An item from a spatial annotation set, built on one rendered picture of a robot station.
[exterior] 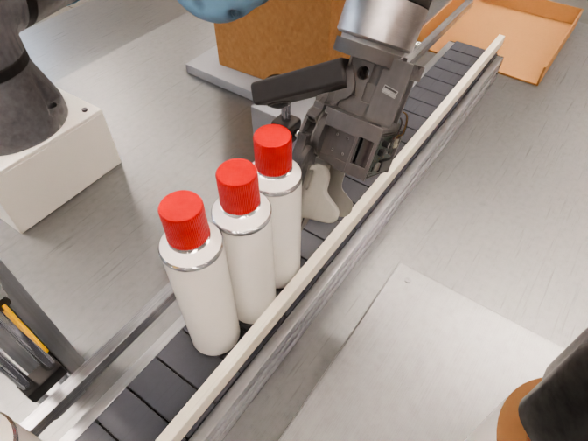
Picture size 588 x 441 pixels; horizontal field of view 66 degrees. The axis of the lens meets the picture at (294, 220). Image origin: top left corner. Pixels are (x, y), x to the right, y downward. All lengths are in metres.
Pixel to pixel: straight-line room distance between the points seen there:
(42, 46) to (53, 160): 0.50
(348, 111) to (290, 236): 0.14
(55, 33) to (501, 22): 1.02
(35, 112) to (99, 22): 0.58
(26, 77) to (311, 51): 0.42
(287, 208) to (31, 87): 0.40
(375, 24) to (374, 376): 0.33
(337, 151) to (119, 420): 0.33
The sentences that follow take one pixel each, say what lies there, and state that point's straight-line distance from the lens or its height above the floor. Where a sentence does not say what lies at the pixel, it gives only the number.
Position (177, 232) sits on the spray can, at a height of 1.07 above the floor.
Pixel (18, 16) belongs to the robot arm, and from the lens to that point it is 0.69.
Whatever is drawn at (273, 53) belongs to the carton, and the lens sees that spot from 0.86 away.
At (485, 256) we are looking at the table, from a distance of 0.67.
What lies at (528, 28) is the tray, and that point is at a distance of 1.24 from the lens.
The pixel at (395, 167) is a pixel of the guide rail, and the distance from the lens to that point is 0.62.
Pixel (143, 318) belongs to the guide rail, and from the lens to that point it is 0.44.
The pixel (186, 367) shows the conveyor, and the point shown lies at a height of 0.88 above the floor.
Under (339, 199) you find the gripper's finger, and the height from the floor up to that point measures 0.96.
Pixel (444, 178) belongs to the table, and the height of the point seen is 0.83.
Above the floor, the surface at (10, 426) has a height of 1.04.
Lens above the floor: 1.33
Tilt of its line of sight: 49 degrees down
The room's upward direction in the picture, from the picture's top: straight up
